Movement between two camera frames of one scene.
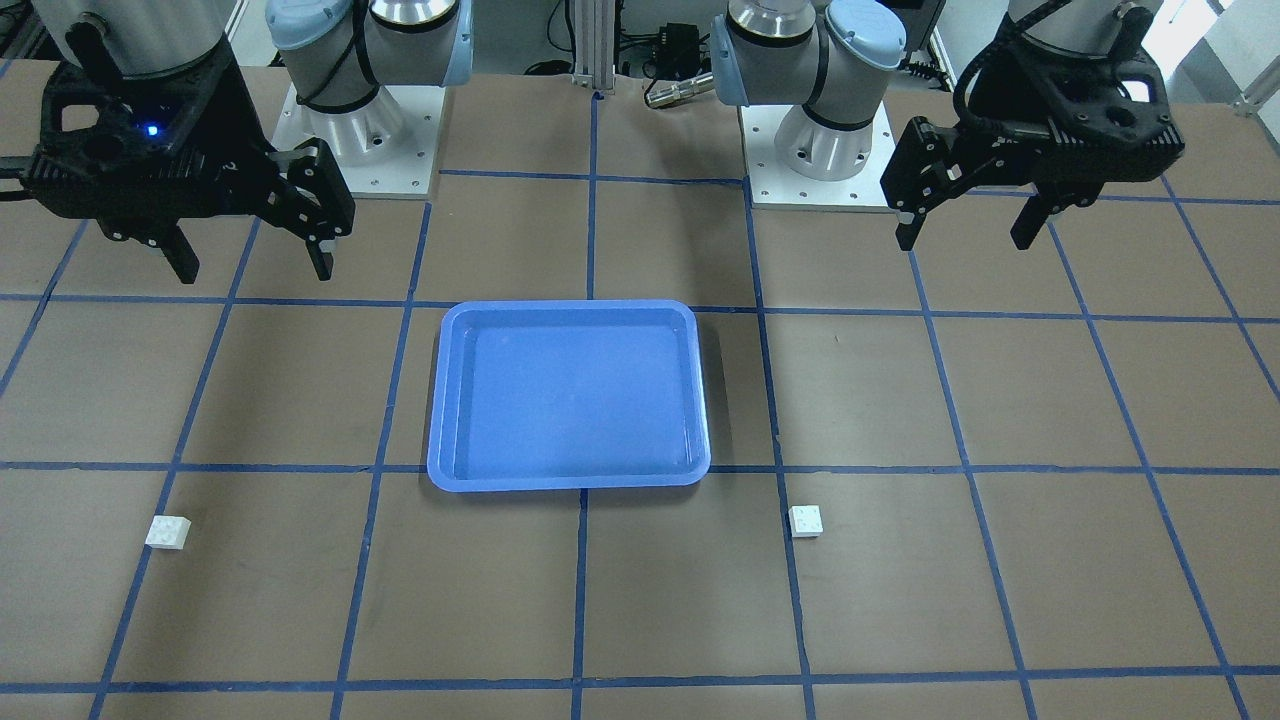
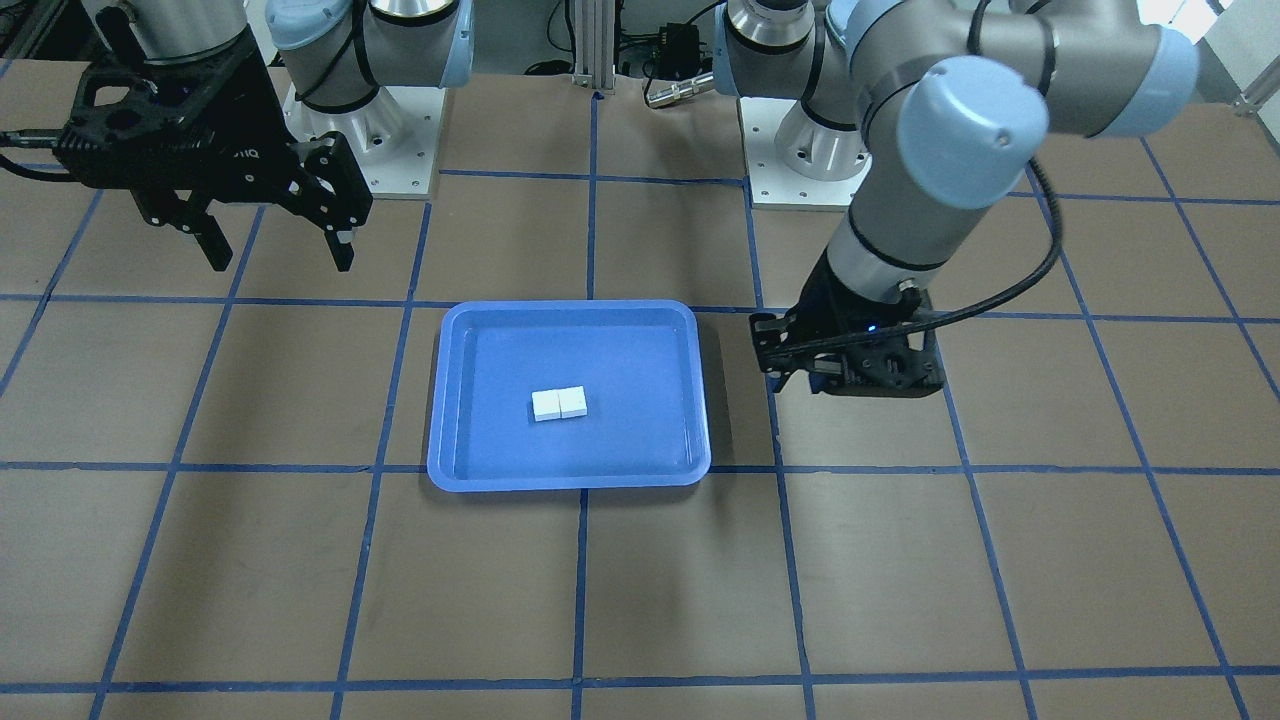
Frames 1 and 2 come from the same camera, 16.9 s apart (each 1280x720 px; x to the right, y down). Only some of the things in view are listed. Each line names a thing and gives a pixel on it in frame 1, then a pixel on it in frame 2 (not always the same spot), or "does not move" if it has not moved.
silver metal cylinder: (668, 94) does not move
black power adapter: (677, 53) does not move
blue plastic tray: (568, 394) does not move
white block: (168, 532) -> (546, 405)
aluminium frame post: (595, 43) does not move
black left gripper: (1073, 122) -> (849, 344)
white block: (805, 521) -> (572, 402)
